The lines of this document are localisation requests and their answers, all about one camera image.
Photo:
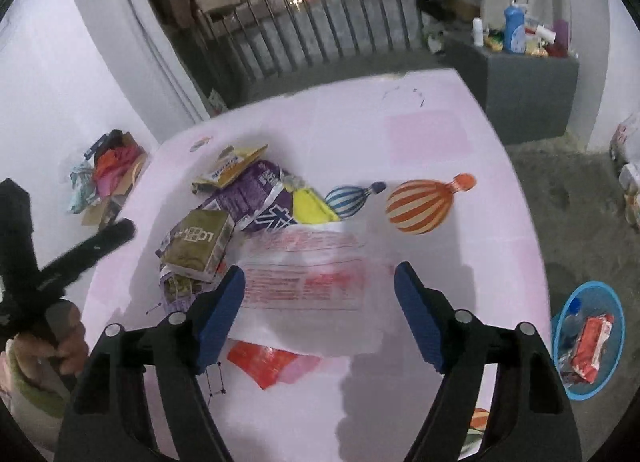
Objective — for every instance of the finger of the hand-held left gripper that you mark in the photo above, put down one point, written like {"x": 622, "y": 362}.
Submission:
{"x": 90, "y": 254}
{"x": 15, "y": 232}

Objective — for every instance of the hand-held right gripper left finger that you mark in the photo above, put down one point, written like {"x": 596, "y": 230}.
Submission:
{"x": 220, "y": 322}

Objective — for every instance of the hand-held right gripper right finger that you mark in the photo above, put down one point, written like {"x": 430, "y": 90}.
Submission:
{"x": 420, "y": 317}

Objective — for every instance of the red wrapper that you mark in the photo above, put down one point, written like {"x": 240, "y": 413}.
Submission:
{"x": 265, "y": 359}

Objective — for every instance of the clear red printed plastic bag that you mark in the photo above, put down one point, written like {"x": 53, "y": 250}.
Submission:
{"x": 310, "y": 282}

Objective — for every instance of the purple snack bag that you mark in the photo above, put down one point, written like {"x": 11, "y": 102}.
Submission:
{"x": 250, "y": 192}

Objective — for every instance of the clear plastic water bottle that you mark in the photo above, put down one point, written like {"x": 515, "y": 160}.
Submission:
{"x": 570, "y": 327}

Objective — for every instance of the red white paper bag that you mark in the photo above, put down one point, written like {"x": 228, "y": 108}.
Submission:
{"x": 590, "y": 347}

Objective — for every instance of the blue plastic waste basket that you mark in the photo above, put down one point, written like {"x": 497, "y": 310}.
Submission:
{"x": 617, "y": 332}

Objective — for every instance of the person's left hand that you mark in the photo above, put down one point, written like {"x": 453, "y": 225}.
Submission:
{"x": 75, "y": 347}

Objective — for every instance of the olive green wrapper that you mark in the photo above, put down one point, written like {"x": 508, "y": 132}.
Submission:
{"x": 180, "y": 289}

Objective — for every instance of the olive green box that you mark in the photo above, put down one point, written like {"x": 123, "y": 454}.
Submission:
{"x": 195, "y": 242}

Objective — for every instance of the cardboard box of clothes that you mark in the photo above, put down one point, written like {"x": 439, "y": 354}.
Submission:
{"x": 115, "y": 167}

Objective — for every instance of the pink printed tablecloth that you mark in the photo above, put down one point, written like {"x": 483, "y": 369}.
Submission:
{"x": 350, "y": 117}

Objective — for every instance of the pile of paper packets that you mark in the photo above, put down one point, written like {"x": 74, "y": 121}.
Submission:
{"x": 631, "y": 192}

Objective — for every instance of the grey cabinet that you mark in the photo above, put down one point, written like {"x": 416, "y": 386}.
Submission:
{"x": 525, "y": 92}

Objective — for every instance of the white plastic bag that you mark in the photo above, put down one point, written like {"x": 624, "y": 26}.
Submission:
{"x": 627, "y": 137}

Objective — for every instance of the small white bottle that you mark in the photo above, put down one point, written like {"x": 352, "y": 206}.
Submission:
{"x": 478, "y": 32}

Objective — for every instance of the blue detergent bottle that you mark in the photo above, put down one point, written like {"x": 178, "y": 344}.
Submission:
{"x": 514, "y": 29}

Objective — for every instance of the white red tube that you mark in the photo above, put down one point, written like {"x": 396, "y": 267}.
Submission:
{"x": 544, "y": 33}

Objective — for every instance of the purple box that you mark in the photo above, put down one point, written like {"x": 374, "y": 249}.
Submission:
{"x": 561, "y": 37}

